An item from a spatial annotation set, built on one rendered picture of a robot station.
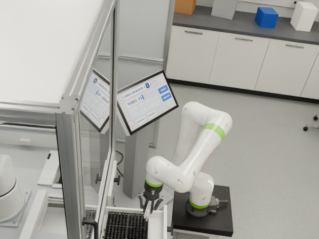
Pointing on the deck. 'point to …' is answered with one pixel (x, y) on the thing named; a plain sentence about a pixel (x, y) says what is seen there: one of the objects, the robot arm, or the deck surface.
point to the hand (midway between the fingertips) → (147, 212)
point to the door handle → (92, 225)
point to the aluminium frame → (74, 121)
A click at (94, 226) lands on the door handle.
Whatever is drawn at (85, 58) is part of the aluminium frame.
